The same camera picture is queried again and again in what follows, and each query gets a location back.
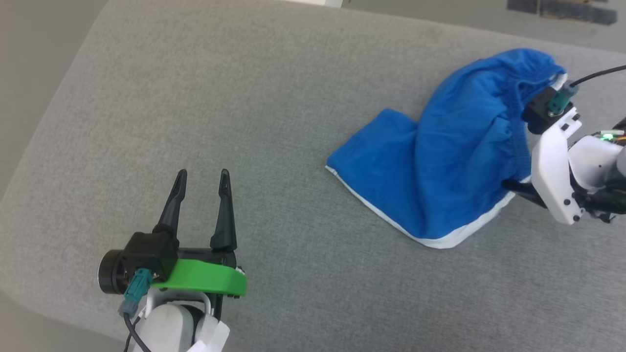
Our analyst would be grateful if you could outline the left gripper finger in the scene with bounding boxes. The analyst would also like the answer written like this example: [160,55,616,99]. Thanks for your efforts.
[153,169,188,240]
[210,169,238,251]

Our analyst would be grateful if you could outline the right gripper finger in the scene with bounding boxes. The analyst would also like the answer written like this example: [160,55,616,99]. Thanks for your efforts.
[503,180,547,206]

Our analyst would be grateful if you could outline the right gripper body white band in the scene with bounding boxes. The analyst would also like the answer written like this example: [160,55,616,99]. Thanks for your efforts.
[531,109,585,225]

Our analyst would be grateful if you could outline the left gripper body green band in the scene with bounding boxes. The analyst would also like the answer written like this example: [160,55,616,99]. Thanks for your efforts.
[98,248,247,297]

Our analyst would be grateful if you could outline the blue shorts with white trim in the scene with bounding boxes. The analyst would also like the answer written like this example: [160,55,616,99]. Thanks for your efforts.
[325,47,569,250]

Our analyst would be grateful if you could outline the dark floor plate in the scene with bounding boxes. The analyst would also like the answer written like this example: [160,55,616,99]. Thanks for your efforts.
[538,0,618,26]

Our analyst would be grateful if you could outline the black floor tape patch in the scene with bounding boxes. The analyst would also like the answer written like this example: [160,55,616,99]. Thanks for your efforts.
[506,0,539,14]

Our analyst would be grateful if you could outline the left black cable teal plug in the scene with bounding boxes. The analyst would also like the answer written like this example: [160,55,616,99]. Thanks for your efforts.
[118,268,153,352]

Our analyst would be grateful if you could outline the black cable teal plug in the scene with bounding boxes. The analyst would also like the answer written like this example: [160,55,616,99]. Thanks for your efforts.
[118,268,153,352]
[547,65,626,117]

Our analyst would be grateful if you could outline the right black cable teal plug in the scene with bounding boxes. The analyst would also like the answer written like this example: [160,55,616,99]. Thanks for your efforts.
[547,65,626,117]

